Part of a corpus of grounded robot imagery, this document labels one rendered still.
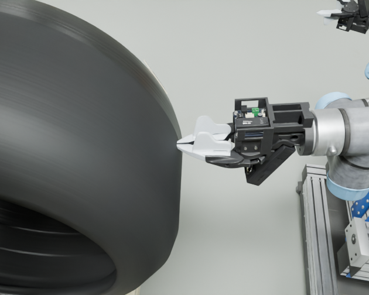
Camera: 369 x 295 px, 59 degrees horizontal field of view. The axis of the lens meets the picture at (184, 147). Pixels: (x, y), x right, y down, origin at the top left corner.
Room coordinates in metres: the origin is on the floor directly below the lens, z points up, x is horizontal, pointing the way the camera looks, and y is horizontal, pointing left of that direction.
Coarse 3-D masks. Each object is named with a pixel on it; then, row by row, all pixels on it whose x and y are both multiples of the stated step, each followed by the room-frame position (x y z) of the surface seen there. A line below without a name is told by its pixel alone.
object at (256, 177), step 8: (280, 152) 0.35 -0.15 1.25; (288, 152) 0.35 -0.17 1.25; (272, 160) 0.34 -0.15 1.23; (280, 160) 0.34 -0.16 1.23; (248, 168) 0.36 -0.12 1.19; (256, 168) 0.36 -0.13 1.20; (264, 168) 0.34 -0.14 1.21; (272, 168) 0.34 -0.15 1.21; (248, 176) 0.35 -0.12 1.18; (256, 176) 0.34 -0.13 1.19; (264, 176) 0.34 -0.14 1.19; (256, 184) 0.34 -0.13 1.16
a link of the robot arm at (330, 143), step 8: (312, 112) 0.38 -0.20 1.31; (320, 112) 0.37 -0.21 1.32; (328, 112) 0.37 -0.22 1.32; (336, 112) 0.37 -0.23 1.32; (320, 120) 0.35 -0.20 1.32; (328, 120) 0.35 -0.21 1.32; (336, 120) 0.35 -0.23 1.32; (320, 128) 0.34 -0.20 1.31; (328, 128) 0.34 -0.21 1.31; (336, 128) 0.34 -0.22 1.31; (320, 136) 0.33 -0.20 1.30; (328, 136) 0.33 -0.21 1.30; (336, 136) 0.33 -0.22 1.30; (344, 136) 0.33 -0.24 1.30; (320, 144) 0.33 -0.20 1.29; (328, 144) 0.33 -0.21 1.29; (336, 144) 0.33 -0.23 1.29; (312, 152) 0.33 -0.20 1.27; (320, 152) 0.33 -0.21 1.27; (328, 152) 0.33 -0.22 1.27; (336, 152) 0.32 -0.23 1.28
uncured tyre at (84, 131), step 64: (0, 0) 0.42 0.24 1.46; (0, 64) 0.30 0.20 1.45; (64, 64) 0.33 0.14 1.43; (128, 64) 0.41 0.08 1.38; (0, 128) 0.23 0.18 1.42; (64, 128) 0.25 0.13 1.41; (128, 128) 0.29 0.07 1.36; (0, 192) 0.19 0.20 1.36; (64, 192) 0.20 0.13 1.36; (128, 192) 0.22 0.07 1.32; (0, 256) 0.31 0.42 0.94; (64, 256) 0.32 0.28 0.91; (128, 256) 0.19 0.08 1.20
